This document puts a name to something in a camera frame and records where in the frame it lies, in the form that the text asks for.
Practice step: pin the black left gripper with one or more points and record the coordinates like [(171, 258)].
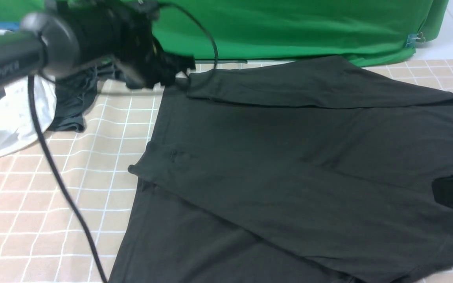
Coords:
[(139, 55)]

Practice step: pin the dark gray long-sleeve top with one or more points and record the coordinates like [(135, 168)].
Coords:
[(313, 171)]

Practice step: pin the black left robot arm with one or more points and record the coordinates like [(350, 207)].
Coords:
[(65, 39)]

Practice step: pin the dark gray crumpled garment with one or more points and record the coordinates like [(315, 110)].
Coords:
[(75, 94)]

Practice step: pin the white crumpled garment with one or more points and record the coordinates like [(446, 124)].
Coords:
[(12, 118)]

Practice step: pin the metal binder clip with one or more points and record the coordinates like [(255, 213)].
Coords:
[(415, 40)]

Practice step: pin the green backdrop cloth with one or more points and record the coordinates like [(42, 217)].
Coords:
[(365, 32)]

